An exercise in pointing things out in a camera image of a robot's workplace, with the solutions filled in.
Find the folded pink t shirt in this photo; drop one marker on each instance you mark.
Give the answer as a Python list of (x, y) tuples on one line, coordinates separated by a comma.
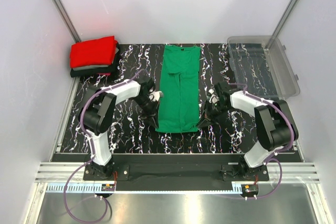
[(104, 74)]

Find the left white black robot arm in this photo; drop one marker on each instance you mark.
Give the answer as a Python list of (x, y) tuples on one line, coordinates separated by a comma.
[(97, 112)]

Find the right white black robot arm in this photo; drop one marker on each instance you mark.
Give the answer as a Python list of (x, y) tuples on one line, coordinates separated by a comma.
[(275, 126)]

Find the right connector box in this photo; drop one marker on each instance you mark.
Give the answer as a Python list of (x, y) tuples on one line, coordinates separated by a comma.
[(252, 189)]

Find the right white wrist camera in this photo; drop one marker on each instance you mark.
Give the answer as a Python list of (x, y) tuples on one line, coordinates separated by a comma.
[(212, 96)]

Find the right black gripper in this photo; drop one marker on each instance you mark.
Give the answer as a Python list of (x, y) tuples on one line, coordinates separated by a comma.
[(209, 119)]

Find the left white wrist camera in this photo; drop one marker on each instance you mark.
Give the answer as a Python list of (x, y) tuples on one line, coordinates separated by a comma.
[(155, 96)]

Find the green t shirt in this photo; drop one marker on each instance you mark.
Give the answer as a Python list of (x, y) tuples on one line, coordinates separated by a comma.
[(179, 107)]

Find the left connector box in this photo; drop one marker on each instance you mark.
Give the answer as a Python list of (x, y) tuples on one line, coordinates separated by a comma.
[(108, 187)]

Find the connector box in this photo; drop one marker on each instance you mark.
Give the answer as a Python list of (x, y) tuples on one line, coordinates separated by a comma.
[(252, 189), (108, 187)]

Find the clear plastic bin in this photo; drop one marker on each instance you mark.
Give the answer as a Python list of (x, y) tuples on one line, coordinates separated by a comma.
[(261, 63)]

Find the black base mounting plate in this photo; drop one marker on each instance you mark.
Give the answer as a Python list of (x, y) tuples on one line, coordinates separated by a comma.
[(226, 167)]

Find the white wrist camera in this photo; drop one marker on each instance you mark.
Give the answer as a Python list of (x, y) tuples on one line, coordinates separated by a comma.
[(155, 96), (212, 96)]

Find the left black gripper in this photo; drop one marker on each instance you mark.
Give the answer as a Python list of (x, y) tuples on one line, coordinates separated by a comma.
[(150, 115)]

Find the aluminium frame rail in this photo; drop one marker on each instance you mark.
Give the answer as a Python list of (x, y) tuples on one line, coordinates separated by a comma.
[(292, 173)]

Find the folded red t shirt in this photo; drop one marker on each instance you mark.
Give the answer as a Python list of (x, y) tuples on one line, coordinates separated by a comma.
[(96, 52)]

